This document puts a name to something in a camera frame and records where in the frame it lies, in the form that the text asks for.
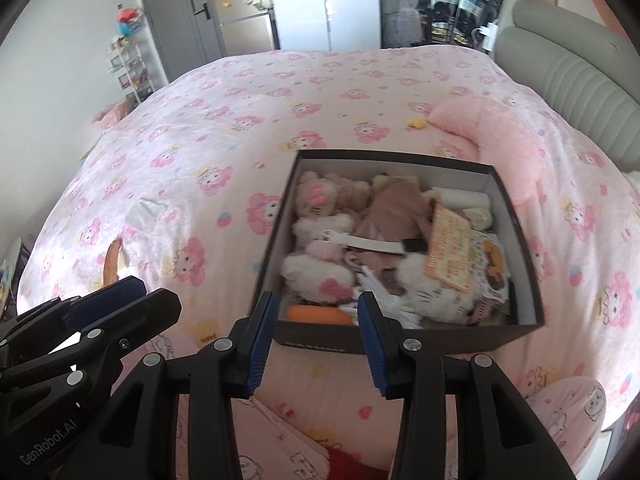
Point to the brown plush doll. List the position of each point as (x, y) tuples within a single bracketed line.
[(395, 205)]

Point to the dark cardboard box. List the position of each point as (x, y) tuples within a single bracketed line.
[(520, 280)]

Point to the grey door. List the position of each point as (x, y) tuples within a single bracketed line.
[(170, 15)]

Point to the brown sticker packet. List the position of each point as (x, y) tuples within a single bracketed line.
[(492, 262)]

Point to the small white plush toy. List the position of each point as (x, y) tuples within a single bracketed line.
[(320, 227)]

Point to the beige teddy bear pink bow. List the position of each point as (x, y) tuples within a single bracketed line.
[(317, 195)]

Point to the white roll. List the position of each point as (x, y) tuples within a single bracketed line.
[(457, 196)]

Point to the orange card packet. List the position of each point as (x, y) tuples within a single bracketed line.
[(447, 247)]

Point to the white glossy wardrobe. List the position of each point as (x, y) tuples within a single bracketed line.
[(325, 5)]

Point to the pink bag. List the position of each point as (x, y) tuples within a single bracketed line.
[(110, 114)]

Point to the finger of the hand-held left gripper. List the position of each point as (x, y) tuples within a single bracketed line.
[(155, 312), (107, 294)]

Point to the white cat plush toy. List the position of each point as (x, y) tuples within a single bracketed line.
[(435, 292)]

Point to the dark glass cabinet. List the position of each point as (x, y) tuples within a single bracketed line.
[(430, 5)]

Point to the red and blue toy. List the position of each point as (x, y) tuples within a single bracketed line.
[(127, 17)]

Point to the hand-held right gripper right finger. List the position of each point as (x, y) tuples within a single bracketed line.
[(372, 342)]

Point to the pink plush pillow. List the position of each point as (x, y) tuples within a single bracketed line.
[(495, 125)]

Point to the grey padded headboard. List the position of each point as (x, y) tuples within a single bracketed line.
[(565, 60)]

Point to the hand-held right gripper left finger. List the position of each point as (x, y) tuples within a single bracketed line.
[(262, 342)]

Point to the orange carrot toy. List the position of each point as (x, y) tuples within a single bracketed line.
[(315, 314)]

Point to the white and pink plush toy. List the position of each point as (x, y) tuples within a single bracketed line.
[(312, 272)]

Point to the silver refrigerator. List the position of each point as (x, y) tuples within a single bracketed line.
[(247, 22)]

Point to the small yellow toy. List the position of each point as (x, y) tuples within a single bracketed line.
[(416, 122)]

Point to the clear plastic packet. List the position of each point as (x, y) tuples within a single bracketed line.
[(145, 212)]

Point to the striped small packet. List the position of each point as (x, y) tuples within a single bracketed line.
[(487, 310)]

